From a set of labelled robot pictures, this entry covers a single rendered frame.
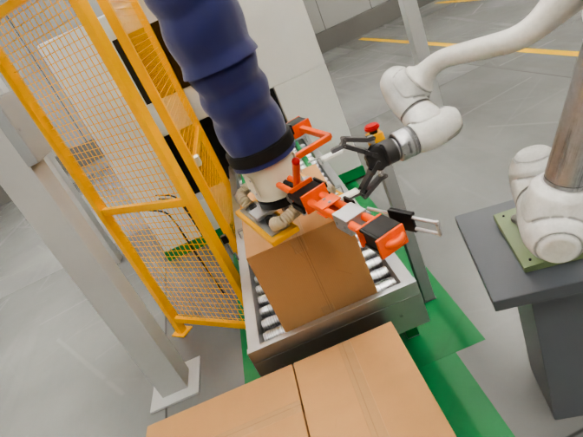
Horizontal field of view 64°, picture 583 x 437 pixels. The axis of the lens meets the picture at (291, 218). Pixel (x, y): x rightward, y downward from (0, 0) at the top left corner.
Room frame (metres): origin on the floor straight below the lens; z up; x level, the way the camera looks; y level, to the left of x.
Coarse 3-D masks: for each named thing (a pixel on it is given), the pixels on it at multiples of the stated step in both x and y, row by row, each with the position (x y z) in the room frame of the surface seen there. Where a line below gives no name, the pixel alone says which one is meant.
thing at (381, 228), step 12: (384, 216) 0.91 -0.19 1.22; (360, 228) 0.91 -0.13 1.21; (372, 228) 0.89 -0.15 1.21; (384, 228) 0.87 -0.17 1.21; (396, 228) 0.85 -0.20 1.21; (360, 240) 0.91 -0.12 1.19; (372, 240) 0.88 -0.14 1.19; (384, 240) 0.84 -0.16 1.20; (408, 240) 0.86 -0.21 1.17; (384, 252) 0.84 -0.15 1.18
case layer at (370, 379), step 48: (384, 336) 1.28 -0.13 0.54; (288, 384) 1.26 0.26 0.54; (336, 384) 1.17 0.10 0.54; (384, 384) 1.09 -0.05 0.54; (192, 432) 1.25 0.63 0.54; (240, 432) 1.16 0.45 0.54; (288, 432) 1.07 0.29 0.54; (336, 432) 1.00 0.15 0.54; (384, 432) 0.93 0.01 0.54; (432, 432) 0.87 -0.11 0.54
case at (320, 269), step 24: (312, 168) 2.03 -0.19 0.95; (312, 216) 1.59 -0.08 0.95; (264, 240) 1.57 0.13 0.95; (288, 240) 1.50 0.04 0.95; (312, 240) 1.49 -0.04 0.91; (336, 240) 1.49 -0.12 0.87; (264, 264) 1.50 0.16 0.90; (288, 264) 1.50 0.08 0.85; (312, 264) 1.49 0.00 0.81; (336, 264) 1.49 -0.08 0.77; (360, 264) 1.49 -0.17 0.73; (264, 288) 1.50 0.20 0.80; (288, 288) 1.50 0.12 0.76; (312, 288) 1.49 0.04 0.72; (336, 288) 1.49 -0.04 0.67; (360, 288) 1.49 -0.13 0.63; (288, 312) 1.50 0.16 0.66; (312, 312) 1.50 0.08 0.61
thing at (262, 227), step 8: (256, 200) 1.59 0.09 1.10; (240, 208) 1.59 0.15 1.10; (248, 208) 1.55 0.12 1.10; (240, 216) 1.53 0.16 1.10; (248, 216) 1.49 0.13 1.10; (272, 216) 1.41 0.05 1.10; (248, 224) 1.45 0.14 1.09; (256, 224) 1.41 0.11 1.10; (264, 224) 1.39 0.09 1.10; (264, 232) 1.34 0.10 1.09; (272, 232) 1.31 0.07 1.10; (280, 232) 1.30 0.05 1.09; (288, 232) 1.28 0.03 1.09; (272, 240) 1.27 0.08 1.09; (280, 240) 1.27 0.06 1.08
